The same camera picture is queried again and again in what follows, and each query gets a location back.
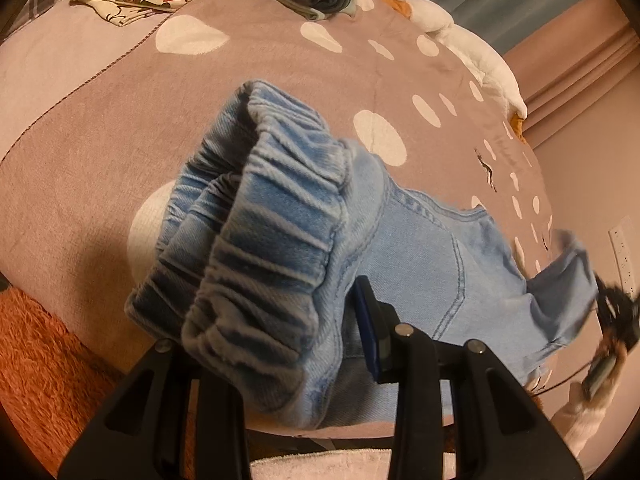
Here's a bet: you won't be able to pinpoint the light blue denim pants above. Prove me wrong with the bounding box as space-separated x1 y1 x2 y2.
124 79 601 431

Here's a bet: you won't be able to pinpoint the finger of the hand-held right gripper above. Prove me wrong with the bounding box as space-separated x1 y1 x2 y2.
592 277 640 325

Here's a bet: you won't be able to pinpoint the pink curtain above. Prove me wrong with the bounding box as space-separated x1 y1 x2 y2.
500 0 640 149

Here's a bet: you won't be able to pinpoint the white wall outlet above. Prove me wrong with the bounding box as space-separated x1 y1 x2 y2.
607 215 639 297

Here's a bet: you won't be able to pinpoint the orange shaggy rug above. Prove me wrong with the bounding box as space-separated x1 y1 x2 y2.
0 284 197 477

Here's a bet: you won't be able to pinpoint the brown polka dot blanket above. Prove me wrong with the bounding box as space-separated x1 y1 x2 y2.
0 0 557 427

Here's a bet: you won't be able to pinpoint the white goose plush toy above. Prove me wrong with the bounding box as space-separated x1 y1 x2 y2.
382 0 529 144

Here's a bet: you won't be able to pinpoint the pink bed sheet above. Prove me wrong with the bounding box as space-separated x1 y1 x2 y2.
0 0 401 162

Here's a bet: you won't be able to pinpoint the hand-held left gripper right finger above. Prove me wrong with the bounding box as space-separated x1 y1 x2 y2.
352 275 583 480

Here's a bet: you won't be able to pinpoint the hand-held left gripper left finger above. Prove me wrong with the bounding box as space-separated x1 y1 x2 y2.
57 337 251 480

